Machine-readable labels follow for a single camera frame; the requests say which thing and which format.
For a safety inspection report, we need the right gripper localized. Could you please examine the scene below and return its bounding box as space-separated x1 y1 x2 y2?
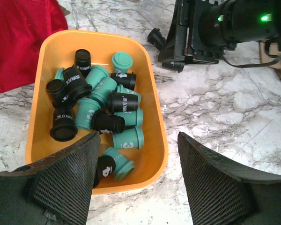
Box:
158 0 281 63

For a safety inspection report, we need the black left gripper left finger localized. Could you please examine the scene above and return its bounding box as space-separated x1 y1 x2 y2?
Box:
0 132 100 225

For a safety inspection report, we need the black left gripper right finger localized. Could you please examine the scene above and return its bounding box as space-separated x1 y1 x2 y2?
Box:
177 132 281 225

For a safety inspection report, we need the red cloth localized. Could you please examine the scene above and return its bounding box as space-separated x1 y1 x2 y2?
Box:
0 0 68 93

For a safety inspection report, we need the orange storage basket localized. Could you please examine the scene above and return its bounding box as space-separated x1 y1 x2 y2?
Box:
25 30 168 195

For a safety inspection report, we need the cork mat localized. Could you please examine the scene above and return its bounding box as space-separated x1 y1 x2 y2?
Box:
259 39 281 94

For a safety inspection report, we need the black coffee capsule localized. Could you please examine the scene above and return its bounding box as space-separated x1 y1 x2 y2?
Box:
91 111 125 134
147 28 166 50
111 73 137 90
63 67 92 101
107 92 139 113
50 107 78 142
162 61 185 73
46 79 75 109
74 49 91 78

